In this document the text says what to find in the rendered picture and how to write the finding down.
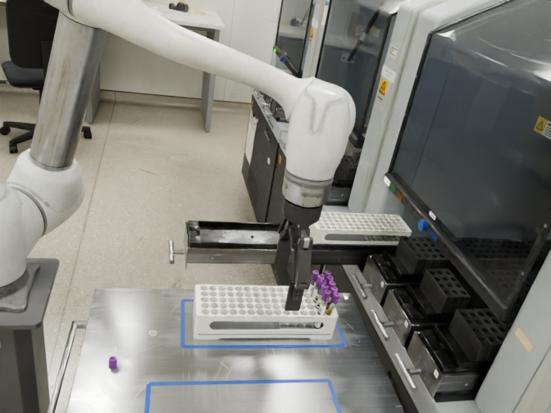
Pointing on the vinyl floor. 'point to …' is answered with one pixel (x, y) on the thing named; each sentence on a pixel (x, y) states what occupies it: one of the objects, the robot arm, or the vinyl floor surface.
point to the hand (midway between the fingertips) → (286, 283)
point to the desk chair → (29, 55)
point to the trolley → (216, 363)
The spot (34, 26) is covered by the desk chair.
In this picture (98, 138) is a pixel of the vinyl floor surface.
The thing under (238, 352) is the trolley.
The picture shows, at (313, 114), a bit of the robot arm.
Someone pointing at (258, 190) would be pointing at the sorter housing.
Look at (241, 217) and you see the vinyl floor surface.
